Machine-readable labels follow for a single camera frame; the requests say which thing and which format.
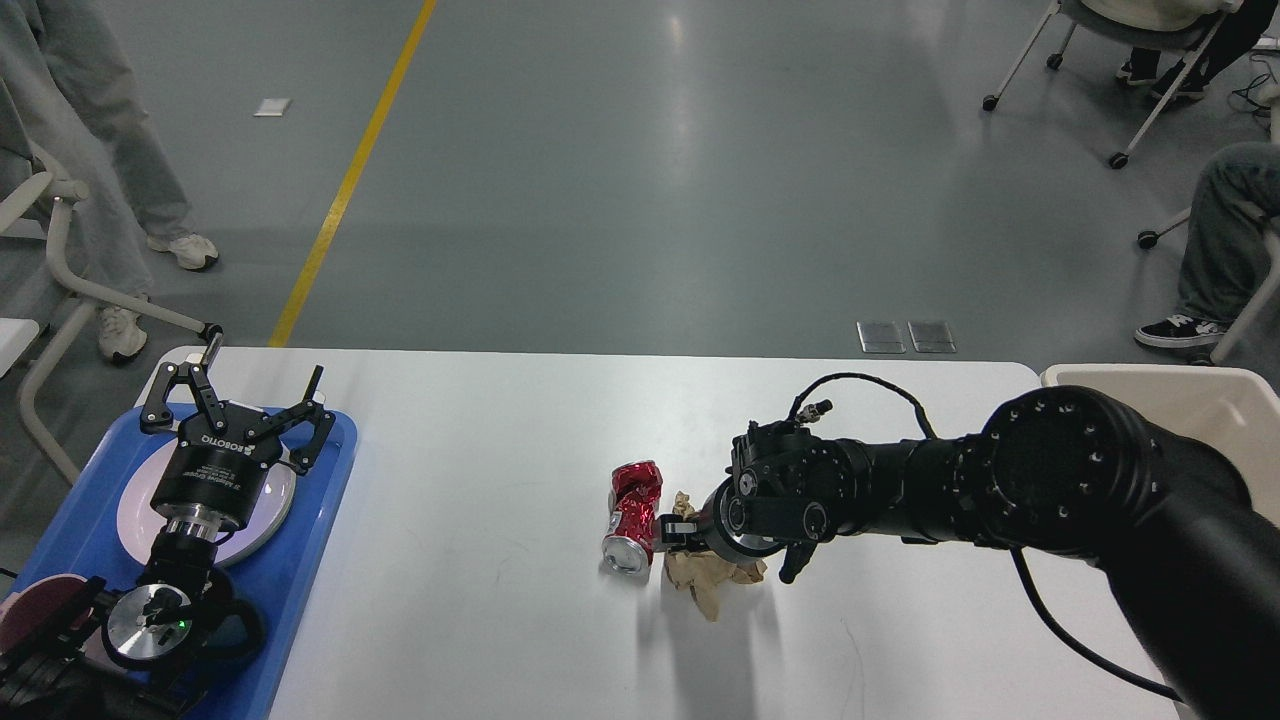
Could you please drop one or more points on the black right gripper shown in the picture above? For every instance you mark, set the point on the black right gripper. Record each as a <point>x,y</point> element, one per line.
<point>785,488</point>

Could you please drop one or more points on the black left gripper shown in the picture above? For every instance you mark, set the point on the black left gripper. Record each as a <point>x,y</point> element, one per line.
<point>220,465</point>

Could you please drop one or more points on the brown paper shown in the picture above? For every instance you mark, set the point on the brown paper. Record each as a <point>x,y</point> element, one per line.
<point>700,573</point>

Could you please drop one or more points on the crushed red soda can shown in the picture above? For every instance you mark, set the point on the crushed red soda can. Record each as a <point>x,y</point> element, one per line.
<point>628,543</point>

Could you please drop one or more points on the pink plate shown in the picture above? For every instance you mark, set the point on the pink plate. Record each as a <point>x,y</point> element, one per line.
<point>137,524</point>

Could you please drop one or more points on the pink mug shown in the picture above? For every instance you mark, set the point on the pink mug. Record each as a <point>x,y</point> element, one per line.
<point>51,620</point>

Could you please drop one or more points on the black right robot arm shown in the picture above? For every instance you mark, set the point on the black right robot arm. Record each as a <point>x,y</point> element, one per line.
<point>1063,470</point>

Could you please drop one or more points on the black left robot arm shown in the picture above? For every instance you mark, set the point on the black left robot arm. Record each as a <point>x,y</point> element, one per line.
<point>173,579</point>

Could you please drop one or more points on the green plate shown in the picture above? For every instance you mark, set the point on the green plate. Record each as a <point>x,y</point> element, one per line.
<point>236,547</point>

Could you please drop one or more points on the dark blue mug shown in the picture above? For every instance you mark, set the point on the dark blue mug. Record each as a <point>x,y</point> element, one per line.
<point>224,638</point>

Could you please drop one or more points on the grey office chair left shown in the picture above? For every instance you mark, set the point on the grey office chair left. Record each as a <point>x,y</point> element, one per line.
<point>48,291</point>

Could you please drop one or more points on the white side table corner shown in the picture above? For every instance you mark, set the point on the white side table corner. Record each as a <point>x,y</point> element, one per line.
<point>17,334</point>

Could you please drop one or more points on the metal floor socket plates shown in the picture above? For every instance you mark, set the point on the metal floor socket plates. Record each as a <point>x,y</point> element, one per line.
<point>895,338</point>

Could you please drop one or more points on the person in grey trousers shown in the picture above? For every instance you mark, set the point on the person in grey trousers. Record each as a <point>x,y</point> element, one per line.
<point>76,95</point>

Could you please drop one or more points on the white chair base far right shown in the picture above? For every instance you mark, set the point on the white chair base far right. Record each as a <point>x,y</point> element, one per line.
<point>1251,341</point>

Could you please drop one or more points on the beige plastic bin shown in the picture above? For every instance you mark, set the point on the beige plastic bin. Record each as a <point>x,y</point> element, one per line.
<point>1233,410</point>

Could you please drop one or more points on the person in blue jeans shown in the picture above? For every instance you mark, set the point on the person in blue jeans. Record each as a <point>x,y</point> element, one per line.
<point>1225,261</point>

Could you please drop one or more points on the white chair right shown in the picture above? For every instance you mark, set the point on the white chair right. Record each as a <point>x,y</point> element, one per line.
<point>1184,28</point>

